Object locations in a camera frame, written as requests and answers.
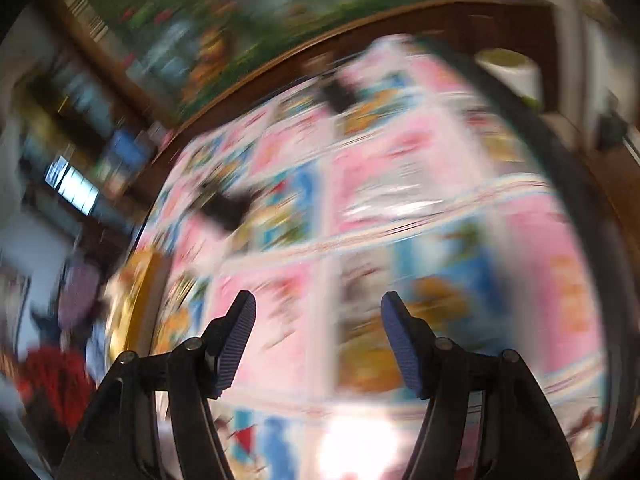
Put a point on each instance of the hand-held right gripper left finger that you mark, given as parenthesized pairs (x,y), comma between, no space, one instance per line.
(235,345)

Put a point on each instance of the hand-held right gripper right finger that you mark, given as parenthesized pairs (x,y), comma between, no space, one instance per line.
(402,345)

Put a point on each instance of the black motor with shaft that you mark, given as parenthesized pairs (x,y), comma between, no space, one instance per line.
(225,207)

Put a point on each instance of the printed pink tablecloth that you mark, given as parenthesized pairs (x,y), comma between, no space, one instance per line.
(400,200)

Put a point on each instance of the purple knit item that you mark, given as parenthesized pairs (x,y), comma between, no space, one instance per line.
(77,297)

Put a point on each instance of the red cloth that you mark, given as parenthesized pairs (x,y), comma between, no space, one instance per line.
(55,377)

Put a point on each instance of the blue thermos bottle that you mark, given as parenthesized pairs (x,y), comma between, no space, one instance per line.
(127,150)

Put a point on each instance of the black motor with tan cap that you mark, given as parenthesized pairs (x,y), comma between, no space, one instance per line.
(340,90)

